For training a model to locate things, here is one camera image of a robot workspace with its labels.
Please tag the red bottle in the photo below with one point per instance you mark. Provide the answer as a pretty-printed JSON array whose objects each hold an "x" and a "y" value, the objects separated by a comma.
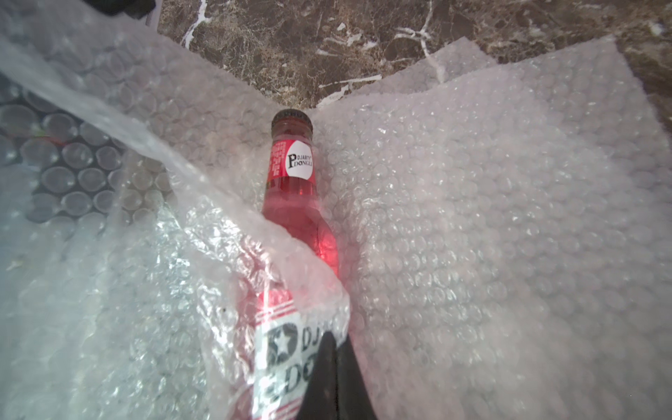
[{"x": 277, "y": 343}]

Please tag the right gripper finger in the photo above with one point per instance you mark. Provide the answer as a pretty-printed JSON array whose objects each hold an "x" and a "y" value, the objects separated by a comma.
[{"x": 336, "y": 389}]

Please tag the bubble wrap sheet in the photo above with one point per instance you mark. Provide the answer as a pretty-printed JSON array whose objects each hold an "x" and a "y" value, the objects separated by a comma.
[
  {"x": 504, "y": 238},
  {"x": 450, "y": 62}
]

